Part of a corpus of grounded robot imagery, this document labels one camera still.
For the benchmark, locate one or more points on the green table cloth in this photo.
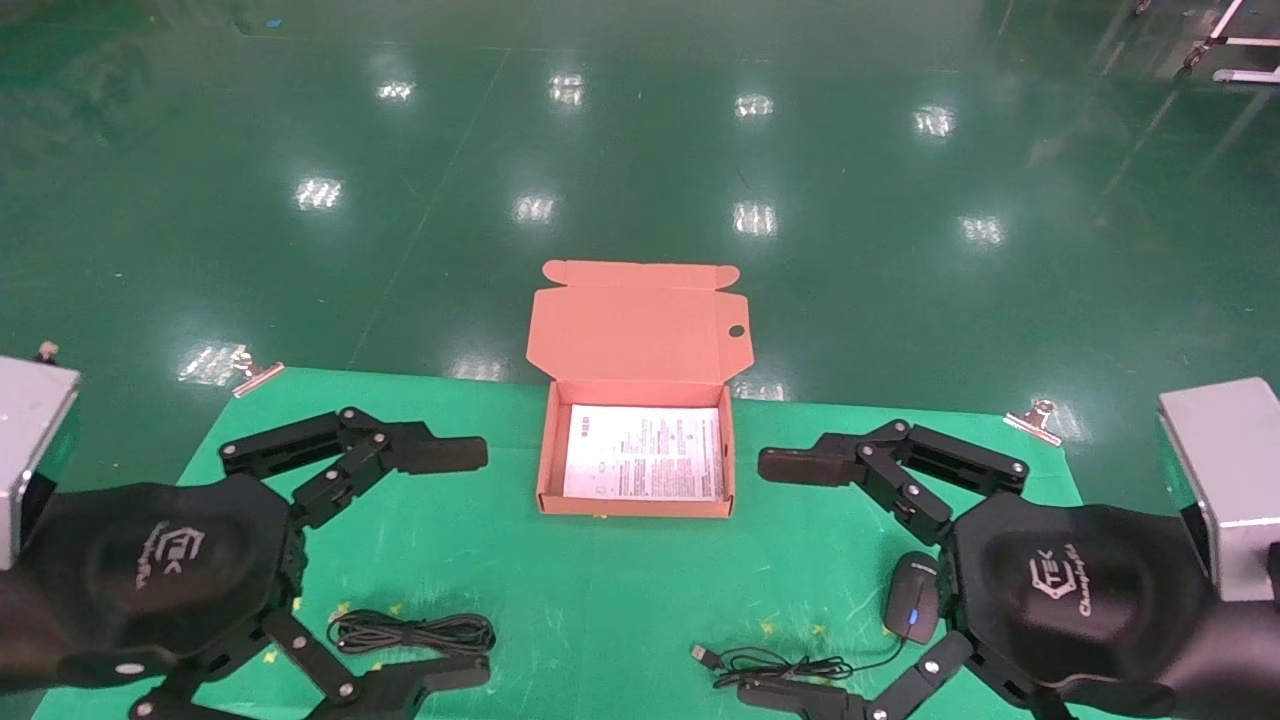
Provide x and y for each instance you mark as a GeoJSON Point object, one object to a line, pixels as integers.
{"type": "Point", "coordinates": [600, 600]}

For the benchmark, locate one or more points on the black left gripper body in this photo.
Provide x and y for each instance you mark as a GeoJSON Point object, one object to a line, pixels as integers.
{"type": "Point", "coordinates": [150, 570]}

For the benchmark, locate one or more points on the orange cardboard box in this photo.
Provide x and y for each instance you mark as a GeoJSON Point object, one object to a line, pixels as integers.
{"type": "Point", "coordinates": [640, 330]}

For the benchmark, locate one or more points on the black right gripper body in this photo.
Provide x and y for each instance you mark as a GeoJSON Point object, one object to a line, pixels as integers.
{"type": "Point", "coordinates": [1070, 590]}

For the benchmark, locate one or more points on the metal binder clip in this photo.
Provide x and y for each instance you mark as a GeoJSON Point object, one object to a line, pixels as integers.
{"type": "Point", "coordinates": [258, 374]}
{"type": "Point", "coordinates": [1035, 420]}

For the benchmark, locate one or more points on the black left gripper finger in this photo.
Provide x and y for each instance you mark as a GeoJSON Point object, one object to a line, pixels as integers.
{"type": "Point", "coordinates": [400, 690]}
{"type": "Point", "coordinates": [370, 445]}

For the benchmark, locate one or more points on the white printed instruction sheet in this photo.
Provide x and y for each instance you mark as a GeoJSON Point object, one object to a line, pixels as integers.
{"type": "Point", "coordinates": [640, 450]}

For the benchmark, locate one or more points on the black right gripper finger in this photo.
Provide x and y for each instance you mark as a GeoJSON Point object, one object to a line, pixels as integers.
{"type": "Point", "coordinates": [850, 705]}
{"type": "Point", "coordinates": [850, 460]}

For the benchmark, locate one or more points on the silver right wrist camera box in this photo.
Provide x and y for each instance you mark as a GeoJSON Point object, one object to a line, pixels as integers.
{"type": "Point", "coordinates": [1230, 480]}

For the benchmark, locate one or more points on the white metal frame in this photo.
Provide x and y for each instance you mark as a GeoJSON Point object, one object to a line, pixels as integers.
{"type": "Point", "coordinates": [1250, 42]}

